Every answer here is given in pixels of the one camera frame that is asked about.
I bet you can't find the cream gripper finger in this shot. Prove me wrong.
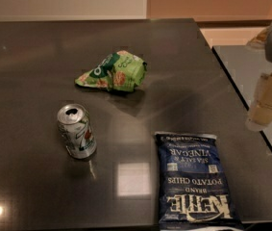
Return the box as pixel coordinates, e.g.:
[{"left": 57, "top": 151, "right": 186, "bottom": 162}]
[{"left": 246, "top": 72, "right": 272, "bottom": 131}]

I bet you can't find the green rice chip bag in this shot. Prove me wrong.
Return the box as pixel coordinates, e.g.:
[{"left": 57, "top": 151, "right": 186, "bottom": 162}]
[{"left": 75, "top": 50, "right": 147, "bottom": 92}]

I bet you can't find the blue Kettle potato chips bag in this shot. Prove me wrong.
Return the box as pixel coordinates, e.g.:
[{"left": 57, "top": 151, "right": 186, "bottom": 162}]
[{"left": 155, "top": 132, "right": 243, "bottom": 231}]

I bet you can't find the dark side table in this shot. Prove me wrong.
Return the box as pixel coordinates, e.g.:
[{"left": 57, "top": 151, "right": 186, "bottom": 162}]
[{"left": 212, "top": 45, "right": 272, "bottom": 151}]

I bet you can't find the silver 7up soda can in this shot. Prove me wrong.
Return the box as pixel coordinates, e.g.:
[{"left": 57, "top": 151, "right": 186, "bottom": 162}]
[{"left": 57, "top": 104, "right": 97, "bottom": 160}]

